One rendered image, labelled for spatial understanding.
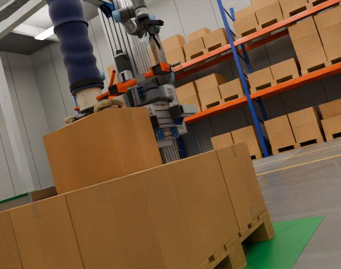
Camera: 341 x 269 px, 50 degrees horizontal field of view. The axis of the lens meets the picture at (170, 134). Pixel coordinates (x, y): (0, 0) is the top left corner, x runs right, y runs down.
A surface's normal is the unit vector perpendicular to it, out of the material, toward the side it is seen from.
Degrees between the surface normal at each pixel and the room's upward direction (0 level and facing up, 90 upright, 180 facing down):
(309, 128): 90
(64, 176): 90
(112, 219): 90
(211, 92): 90
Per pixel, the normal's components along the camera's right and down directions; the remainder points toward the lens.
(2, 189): 0.84, -0.28
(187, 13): -0.47, 0.07
